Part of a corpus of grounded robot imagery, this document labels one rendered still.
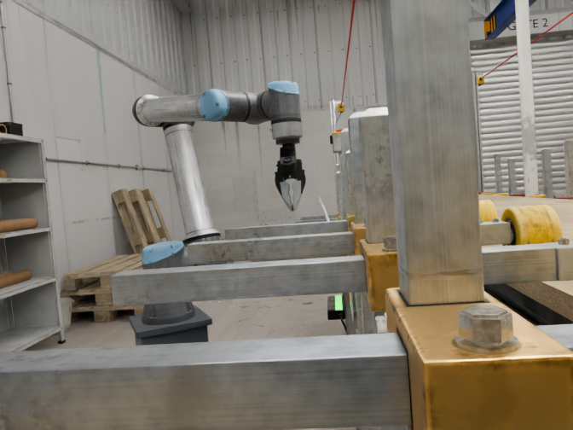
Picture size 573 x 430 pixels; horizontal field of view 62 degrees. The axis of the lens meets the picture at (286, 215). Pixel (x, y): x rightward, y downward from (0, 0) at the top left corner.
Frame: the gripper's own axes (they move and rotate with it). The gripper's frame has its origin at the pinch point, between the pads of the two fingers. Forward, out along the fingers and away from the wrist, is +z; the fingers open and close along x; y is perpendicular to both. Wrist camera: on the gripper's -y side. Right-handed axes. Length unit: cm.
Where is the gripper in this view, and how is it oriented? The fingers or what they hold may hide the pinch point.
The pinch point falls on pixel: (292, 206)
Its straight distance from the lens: 141.1
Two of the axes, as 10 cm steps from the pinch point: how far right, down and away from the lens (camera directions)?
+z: 0.8, 10.0, 0.5
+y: 0.7, -0.6, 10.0
